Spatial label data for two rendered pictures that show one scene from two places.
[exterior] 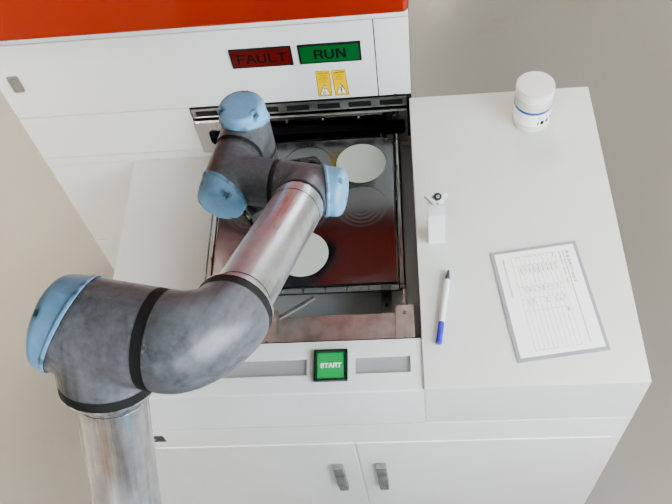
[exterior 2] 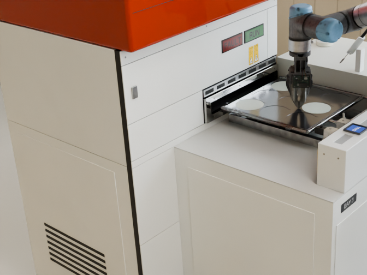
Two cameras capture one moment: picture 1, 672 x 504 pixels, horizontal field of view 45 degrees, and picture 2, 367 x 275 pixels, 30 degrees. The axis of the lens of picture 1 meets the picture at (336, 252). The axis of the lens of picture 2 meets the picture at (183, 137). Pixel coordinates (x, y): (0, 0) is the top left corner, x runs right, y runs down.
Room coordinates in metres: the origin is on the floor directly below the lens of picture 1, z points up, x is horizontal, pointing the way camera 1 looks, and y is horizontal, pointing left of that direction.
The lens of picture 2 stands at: (0.01, 2.13, 1.86)
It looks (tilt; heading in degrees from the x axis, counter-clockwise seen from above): 25 degrees down; 304
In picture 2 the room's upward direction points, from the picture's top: 4 degrees counter-clockwise
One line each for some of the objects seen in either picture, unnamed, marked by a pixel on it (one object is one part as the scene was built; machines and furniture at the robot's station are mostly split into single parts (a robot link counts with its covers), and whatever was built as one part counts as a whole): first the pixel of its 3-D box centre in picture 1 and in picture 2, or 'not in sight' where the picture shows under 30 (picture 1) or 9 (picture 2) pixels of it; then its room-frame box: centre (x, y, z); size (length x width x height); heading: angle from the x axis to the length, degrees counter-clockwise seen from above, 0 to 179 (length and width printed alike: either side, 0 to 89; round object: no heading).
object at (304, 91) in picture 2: not in sight; (303, 97); (0.88, 0.10, 0.95); 0.06 x 0.03 x 0.09; 117
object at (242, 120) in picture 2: not in sight; (286, 133); (0.90, 0.17, 0.84); 0.50 x 0.02 x 0.03; 171
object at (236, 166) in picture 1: (239, 179); (326, 27); (0.79, 0.12, 1.21); 0.11 x 0.11 x 0.08; 68
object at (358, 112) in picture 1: (302, 129); (242, 91); (1.15, 0.02, 0.89); 0.44 x 0.02 x 0.10; 81
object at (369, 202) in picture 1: (306, 210); (292, 101); (0.94, 0.04, 0.90); 0.34 x 0.34 x 0.01; 81
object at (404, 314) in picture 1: (405, 328); not in sight; (0.65, -0.09, 0.89); 0.08 x 0.03 x 0.03; 171
